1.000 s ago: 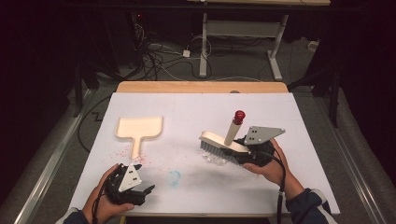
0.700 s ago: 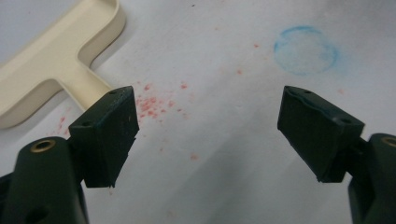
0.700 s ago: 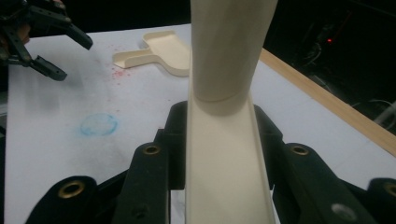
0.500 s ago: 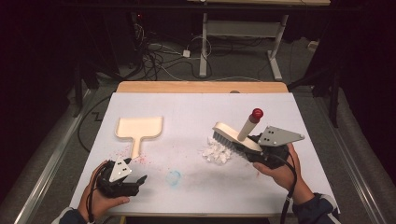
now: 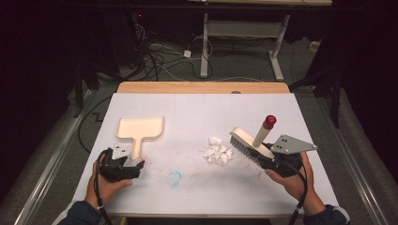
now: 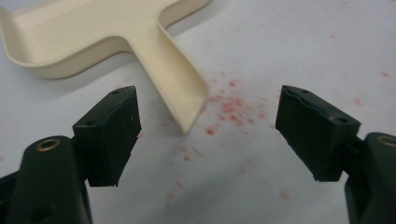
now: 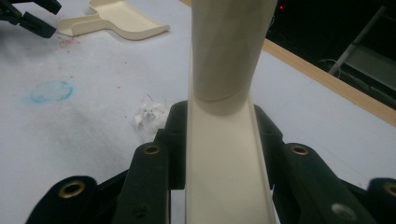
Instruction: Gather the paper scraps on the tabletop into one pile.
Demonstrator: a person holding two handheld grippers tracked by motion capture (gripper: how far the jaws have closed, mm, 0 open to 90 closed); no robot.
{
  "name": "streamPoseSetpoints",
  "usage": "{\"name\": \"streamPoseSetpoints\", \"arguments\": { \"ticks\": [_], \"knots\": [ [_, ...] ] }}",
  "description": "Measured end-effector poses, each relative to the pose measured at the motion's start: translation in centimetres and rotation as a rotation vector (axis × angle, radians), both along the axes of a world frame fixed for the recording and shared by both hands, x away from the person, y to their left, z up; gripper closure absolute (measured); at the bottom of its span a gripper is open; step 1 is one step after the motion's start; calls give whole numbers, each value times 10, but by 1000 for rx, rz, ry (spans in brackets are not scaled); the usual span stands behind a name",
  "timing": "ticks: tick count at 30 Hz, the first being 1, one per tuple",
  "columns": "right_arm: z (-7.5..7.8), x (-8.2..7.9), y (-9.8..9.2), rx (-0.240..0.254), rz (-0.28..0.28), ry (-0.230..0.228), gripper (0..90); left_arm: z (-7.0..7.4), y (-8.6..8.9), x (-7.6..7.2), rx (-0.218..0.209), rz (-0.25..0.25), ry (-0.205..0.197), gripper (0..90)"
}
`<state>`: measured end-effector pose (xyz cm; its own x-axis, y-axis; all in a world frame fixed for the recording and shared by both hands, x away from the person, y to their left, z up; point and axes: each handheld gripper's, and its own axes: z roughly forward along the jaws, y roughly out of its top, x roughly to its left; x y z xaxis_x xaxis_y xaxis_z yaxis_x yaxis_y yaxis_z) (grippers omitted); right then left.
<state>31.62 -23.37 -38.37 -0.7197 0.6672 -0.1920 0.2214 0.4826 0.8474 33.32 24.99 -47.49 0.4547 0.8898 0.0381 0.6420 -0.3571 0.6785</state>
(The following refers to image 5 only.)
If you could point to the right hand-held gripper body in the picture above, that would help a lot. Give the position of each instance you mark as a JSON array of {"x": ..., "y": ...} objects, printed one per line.
[{"x": 289, "y": 145}]

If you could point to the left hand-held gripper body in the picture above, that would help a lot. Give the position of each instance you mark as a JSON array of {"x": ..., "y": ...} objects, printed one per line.
[{"x": 114, "y": 167}]

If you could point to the wooden brush with red tip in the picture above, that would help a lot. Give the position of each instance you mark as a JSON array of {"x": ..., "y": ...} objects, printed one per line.
[{"x": 247, "y": 140}]

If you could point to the pile of white paper scraps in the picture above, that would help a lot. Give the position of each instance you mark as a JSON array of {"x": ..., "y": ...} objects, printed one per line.
[{"x": 219, "y": 153}]

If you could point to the person's left hand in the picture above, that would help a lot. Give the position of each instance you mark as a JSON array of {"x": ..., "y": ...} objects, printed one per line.
[{"x": 100, "y": 190}]

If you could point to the person's right hand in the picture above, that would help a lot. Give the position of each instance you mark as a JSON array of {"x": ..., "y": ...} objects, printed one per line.
[{"x": 300, "y": 187}]

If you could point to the white table mat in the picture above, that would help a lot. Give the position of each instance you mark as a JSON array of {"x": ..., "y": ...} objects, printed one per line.
[{"x": 200, "y": 187}]

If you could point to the black metal stand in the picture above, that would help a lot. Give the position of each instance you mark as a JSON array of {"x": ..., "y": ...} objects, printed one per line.
[{"x": 78, "y": 93}]

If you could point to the wooden table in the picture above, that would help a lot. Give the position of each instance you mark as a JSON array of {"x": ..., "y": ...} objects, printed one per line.
[{"x": 203, "y": 87}]

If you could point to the small white box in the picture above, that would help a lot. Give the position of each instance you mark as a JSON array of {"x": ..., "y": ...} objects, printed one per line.
[{"x": 314, "y": 46}]

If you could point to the white power adapter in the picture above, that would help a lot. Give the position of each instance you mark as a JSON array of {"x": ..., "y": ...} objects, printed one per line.
[{"x": 187, "y": 53}]

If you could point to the metal floor rail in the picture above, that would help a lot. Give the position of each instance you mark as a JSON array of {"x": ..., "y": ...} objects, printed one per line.
[
  {"x": 53, "y": 159},
  {"x": 353, "y": 168}
]

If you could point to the white metal desk frame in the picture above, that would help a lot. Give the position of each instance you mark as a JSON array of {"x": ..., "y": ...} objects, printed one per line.
[{"x": 205, "y": 47}]

